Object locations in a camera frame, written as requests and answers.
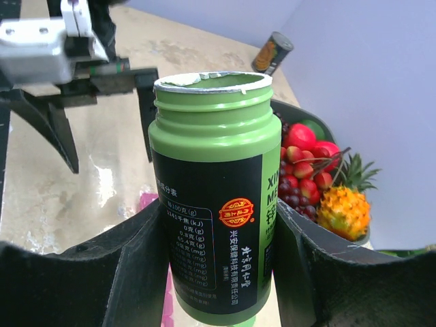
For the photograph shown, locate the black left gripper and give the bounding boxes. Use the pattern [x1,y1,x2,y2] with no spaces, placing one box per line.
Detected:
[1,57,159,174]

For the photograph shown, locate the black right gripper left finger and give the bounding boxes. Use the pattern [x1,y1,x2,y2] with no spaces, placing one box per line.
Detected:
[1,201,168,326]

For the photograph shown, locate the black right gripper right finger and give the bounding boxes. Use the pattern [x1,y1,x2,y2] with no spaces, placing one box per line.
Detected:
[273,201,435,326]

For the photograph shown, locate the pink weekly pill organizer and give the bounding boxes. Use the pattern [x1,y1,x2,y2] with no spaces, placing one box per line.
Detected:
[138,192,175,327]

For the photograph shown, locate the green pill bottle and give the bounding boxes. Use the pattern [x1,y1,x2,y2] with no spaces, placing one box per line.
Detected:
[149,72,281,326]

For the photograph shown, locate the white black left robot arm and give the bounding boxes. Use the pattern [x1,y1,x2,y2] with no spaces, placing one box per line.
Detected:
[1,1,158,173]

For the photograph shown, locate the green glass bottle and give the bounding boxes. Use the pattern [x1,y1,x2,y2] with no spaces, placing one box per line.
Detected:
[378,248,428,258]

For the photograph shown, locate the dark red grape bunch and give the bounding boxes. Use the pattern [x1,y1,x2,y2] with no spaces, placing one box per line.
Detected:
[273,111,316,222]

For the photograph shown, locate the pineapple crown leaves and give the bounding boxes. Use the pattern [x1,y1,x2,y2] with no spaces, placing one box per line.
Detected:
[334,153,382,193]

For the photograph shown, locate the red pomegranate upper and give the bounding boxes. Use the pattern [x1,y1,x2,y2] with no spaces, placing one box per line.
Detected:
[311,141,341,172]

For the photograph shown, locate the red pomegranate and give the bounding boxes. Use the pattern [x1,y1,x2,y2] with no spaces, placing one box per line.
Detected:
[282,123,317,151]
[311,141,341,172]

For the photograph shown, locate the red strawberry pile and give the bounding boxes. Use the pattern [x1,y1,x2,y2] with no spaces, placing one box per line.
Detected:
[287,146,334,206]

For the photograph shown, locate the red pomegranate lower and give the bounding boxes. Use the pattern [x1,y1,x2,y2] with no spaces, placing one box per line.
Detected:
[282,123,317,151]

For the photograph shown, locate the green lime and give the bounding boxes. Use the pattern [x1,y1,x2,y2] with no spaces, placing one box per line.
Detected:
[300,119,326,141]

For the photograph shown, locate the grey fruit tray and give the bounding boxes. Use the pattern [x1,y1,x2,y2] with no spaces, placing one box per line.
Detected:
[271,101,369,245]

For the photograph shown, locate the tin food can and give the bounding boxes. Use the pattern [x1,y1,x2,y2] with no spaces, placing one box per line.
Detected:
[251,31,294,76]

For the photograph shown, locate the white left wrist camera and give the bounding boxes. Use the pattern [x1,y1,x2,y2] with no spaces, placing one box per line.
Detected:
[1,1,109,91]

